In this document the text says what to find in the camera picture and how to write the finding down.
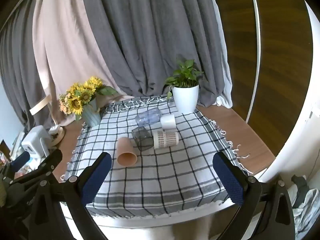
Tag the plain white cup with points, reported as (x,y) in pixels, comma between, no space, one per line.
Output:
(168,122)

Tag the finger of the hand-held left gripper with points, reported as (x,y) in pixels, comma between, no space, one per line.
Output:
(51,161)
(19,160)

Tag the dark cloth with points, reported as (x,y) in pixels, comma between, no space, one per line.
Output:
(300,186)

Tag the beige curtain tieback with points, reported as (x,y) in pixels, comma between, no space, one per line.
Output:
(40,106)

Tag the sunflower bouquet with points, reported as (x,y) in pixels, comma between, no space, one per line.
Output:
(80,97)

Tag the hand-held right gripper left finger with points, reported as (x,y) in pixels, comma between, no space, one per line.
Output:
(96,180)

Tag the green plant in white pot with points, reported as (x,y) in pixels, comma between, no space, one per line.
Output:
(185,100)

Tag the peach plastic cup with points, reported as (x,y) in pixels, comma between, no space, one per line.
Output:
(126,152)

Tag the clear bluish plastic cup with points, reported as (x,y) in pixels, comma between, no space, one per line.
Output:
(147,117)

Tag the dark grey transparent cup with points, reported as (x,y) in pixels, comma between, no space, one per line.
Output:
(143,140)

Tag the white curved pole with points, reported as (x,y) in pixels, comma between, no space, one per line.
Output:
(257,55)

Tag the white sheer curtain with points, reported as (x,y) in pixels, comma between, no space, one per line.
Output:
(225,90)

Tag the beige curtain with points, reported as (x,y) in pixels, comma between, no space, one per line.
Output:
(65,55)

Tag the wide grey curtain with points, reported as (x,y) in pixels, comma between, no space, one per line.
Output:
(155,35)

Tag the white box appliance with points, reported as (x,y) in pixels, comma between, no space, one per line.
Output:
(33,141)

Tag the white grey crumpled cloth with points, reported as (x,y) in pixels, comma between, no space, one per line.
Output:
(308,212)

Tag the white round device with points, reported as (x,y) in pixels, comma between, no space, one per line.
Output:
(57,133)

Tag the narrow grey curtain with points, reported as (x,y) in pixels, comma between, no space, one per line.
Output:
(20,75)

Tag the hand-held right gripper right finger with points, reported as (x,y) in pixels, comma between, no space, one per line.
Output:
(228,178)

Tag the grey checked tablecloth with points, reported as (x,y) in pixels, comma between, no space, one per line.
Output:
(162,180)

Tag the blue-grey ribbed vase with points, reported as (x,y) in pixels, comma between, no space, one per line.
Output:
(91,117)

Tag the white cup with brown pattern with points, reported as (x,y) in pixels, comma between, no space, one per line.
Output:
(165,139)

